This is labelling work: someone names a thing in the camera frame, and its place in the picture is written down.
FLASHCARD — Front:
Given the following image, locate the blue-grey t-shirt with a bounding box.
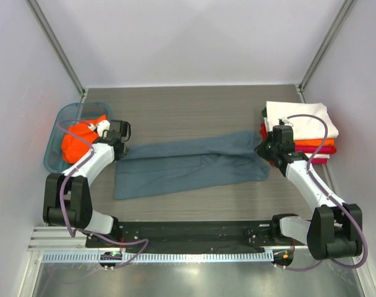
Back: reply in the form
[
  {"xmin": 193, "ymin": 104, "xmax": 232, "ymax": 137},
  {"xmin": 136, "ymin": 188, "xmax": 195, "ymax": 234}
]
[{"xmin": 114, "ymin": 131, "xmax": 270, "ymax": 200}]

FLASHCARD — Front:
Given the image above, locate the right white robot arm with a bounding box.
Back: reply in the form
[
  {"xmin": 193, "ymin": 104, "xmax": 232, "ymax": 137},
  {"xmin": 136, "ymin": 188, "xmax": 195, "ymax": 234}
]
[{"xmin": 255, "ymin": 125, "xmax": 368, "ymax": 260}]

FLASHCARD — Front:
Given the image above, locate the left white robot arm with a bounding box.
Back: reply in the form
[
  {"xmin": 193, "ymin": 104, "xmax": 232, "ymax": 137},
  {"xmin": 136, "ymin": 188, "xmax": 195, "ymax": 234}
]
[{"xmin": 43, "ymin": 119, "xmax": 131, "ymax": 248}]

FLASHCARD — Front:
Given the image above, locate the red folded t-shirt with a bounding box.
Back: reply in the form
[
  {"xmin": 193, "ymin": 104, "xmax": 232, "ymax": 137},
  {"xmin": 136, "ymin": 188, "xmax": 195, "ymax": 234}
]
[{"xmin": 259, "ymin": 123, "xmax": 274, "ymax": 165}]

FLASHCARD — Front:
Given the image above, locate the pink folded t-shirt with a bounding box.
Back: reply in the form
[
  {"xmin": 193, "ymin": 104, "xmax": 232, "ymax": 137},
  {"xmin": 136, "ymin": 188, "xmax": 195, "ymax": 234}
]
[{"xmin": 296, "ymin": 145, "xmax": 337, "ymax": 154}]

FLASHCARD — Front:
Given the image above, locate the white folded t-shirt top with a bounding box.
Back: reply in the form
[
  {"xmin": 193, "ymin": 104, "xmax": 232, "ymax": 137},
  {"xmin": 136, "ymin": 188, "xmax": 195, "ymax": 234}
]
[{"xmin": 264, "ymin": 101, "xmax": 339, "ymax": 140}]

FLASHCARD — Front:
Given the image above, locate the white folded t-shirt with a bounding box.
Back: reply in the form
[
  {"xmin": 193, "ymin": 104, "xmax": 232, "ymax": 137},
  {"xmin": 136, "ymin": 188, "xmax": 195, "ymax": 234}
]
[
  {"xmin": 314, "ymin": 153, "xmax": 330, "ymax": 159},
  {"xmin": 264, "ymin": 101, "xmax": 339, "ymax": 140}
]

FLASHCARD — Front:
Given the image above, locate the white folded t-shirt lower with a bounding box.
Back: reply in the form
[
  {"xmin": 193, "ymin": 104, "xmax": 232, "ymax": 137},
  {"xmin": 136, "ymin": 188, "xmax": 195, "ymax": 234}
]
[{"xmin": 314, "ymin": 153, "xmax": 330, "ymax": 159}]

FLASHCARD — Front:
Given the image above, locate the orange folded t-shirt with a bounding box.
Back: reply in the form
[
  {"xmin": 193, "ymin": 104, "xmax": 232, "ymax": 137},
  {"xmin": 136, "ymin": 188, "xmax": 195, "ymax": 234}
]
[{"xmin": 294, "ymin": 139, "xmax": 335, "ymax": 147}]

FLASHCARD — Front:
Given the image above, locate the magenta folded t-shirt bottom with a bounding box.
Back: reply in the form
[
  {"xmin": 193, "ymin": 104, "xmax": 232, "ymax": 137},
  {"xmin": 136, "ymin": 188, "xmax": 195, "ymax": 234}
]
[{"xmin": 312, "ymin": 158, "xmax": 328, "ymax": 165}]

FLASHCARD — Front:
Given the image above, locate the orange t-shirt in basket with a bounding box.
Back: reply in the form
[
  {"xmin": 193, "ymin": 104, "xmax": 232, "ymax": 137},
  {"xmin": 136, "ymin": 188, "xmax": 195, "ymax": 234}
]
[{"xmin": 61, "ymin": 122, "xmax": 99, "ymax": 164}]

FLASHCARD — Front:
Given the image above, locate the teal plastic basket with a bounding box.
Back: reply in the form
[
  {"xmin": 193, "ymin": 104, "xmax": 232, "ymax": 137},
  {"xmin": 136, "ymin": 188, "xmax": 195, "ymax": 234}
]
[{"xmin": 43, "ymin": 102, "xmax": 112, "ymax": 173}]

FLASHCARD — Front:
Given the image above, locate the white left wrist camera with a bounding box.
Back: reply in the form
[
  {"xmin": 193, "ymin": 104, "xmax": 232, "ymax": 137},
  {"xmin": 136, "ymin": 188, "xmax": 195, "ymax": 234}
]
[{"xmin": 88, "ymin": 120, "xmax": 111, "ymax": 137}]

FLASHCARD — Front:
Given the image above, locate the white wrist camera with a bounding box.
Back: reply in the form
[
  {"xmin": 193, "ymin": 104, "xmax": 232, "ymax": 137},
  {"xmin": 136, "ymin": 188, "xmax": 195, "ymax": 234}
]
[
  {"xmin": 279, "ymin": 117, "xmax": 294, "ymax": 127},
  {"xmin": 88, "ymin": 120, "xmax": 111, "ymax": 137}
]

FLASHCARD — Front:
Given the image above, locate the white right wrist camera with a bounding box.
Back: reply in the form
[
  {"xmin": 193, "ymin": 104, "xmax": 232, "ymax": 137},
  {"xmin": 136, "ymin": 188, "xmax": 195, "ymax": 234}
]
[{"xmin": 279, "ymin": 117, "xmax": 294, "ymax": 127}]

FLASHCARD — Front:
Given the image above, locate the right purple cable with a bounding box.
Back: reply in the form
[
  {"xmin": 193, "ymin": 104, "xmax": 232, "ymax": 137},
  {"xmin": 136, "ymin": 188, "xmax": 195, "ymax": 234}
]
[{"xmin": 276, "ymin": 113, "xmax": 369, "ymax": 272}]

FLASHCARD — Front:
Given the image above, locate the slotted cable duct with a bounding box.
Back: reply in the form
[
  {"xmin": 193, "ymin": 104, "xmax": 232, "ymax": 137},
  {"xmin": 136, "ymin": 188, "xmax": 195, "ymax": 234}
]
[{"xmin": 42, "ymin": 250, "xmax": 274, "ymax": 264}]

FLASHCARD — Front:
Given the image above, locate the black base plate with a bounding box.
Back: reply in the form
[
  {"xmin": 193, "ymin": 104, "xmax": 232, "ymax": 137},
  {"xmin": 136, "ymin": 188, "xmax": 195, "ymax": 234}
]
[{"xmin": 85, "ymin": 220, "xmax": 296, "ymax": 248}]

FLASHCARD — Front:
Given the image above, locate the left aluminium frame post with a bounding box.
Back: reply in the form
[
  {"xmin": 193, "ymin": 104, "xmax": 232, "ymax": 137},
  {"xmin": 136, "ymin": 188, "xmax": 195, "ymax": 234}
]
[{"xmin": 26, "ymin": 0, "xmax": 86, "ymax": 98}]

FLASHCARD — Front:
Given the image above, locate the aluminium frame post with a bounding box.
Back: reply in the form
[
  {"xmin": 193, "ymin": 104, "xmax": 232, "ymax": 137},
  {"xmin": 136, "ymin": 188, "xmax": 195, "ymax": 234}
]
[
  {"xmin": 26, "ymin": 0, "xmax": 86, "ymax": 98},
  {"xmin": 297, "ymin": 0, "xmax": 357, "ymax": 93}
]

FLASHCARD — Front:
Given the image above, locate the right aluminium frame post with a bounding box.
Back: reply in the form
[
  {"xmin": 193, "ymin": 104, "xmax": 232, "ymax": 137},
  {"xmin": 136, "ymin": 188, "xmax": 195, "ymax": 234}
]
[{"xmin": 297, "ymin": 0, "xmax": 357, "ymax": 93}]

